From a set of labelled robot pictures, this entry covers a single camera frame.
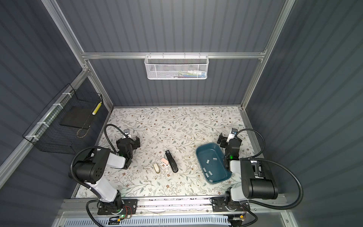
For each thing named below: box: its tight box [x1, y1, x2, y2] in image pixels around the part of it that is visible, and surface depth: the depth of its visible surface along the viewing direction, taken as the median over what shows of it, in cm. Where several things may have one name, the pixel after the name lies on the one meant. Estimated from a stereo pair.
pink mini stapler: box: [160, 157, 170, 167], surface depth 89 cm
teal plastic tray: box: [195, 142, 233, 185], surface depth 91 cm
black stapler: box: [165, 149, 179, 174], surface depth 88 cm
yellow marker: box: [91, 101, 103, 116], surface depth 82 cm
